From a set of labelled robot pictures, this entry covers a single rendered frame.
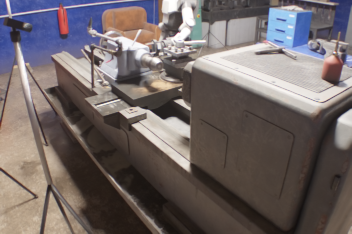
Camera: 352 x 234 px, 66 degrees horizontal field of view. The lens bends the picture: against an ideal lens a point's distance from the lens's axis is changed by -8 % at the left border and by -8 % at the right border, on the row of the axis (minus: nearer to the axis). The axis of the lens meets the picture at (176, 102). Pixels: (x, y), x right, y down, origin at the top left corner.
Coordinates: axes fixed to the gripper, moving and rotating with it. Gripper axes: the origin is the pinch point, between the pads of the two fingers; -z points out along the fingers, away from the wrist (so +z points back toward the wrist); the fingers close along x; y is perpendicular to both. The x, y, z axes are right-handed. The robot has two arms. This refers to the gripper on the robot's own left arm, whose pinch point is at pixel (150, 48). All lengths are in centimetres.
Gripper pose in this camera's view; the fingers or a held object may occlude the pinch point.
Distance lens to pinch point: 216.3
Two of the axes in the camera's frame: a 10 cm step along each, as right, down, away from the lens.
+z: 8.0, -2.6, 5.4
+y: 5.7, 1.0, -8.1
